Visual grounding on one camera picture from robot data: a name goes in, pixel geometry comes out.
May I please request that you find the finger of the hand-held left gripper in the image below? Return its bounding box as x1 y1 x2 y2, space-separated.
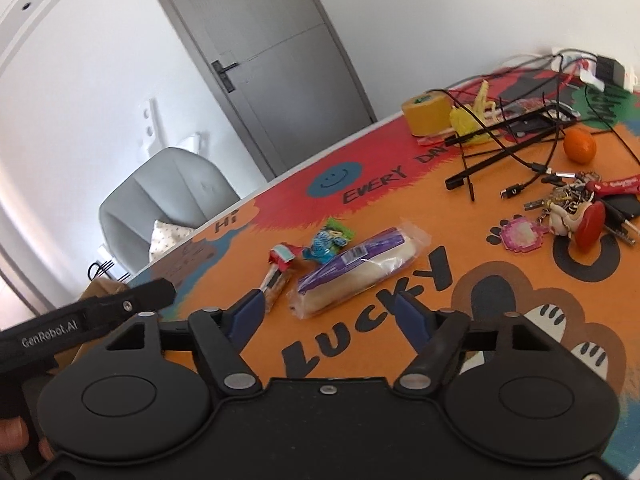
85 279 177 331

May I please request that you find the red white candy packet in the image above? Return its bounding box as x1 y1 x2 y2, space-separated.
268 242 306 276

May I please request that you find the person's left hand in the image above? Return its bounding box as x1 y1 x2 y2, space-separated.
0 416 31 456

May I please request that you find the red pocket tool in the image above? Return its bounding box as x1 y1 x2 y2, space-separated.
585 175 640 199

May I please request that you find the grey door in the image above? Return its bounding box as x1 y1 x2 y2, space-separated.
140 0 377 183

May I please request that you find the black key fob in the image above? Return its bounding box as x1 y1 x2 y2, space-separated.
600 195 640 247

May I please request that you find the yellow tape roll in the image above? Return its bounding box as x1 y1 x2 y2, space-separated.
401 92 453 137

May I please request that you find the yellow crinkled toy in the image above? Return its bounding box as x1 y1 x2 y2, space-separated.
448 104 495 146

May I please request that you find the black metal rack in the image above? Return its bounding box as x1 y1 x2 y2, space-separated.
88 259 132 282

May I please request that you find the colourful printed table mat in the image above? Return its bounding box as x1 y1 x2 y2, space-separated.
127 55 640 480

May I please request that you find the long snack stick packet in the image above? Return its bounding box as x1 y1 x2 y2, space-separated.
257 266 292 313

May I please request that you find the purple white bread packet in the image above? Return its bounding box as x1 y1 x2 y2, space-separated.
287 217 432 320

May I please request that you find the beige figure keychain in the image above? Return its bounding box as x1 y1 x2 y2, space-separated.
550 205 583 237

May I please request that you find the black door handle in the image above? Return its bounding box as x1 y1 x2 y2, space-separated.
211 60 240 93

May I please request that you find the black folding stand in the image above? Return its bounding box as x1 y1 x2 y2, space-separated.
444 101 581 192

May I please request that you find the dark flat device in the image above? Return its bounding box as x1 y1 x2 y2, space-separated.
502 111 559 137

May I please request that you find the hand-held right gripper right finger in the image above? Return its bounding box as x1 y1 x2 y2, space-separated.
392 290 557 396

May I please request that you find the orange fruit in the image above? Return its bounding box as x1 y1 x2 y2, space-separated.
563 128 597 163

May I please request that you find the pale yellow hand-shaped toy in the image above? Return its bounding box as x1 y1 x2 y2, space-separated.
472 80 502 122

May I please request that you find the metal key bunch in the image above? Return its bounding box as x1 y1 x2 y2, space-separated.
524 172 601 221

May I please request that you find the white power strip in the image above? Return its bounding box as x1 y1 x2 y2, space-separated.
550 47 639 93

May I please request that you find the white wall socket panel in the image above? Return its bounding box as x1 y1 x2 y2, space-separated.
137 97 161 148

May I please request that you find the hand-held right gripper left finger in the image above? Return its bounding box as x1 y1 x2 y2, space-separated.
102 287 266 396

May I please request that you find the pink pixel bead charm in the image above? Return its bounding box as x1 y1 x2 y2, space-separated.
500 215 547 256

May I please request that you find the grey armchair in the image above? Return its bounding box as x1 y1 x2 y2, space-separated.
98 147 241 276

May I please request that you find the black charger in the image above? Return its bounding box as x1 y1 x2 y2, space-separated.
595 55 626 86

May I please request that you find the brown cardboard box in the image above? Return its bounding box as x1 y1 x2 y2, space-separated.
50 276 133 376

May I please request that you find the red round keychain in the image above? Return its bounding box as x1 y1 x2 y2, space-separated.
575 201 607 253

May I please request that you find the white patterned pillow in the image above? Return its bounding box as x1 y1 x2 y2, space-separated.
150 220 197 263

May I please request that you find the blue green candy packet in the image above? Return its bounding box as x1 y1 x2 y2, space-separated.
302 217 357 263

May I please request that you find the black usb cable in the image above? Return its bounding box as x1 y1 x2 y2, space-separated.
447 74 553 175
499 125 566 201

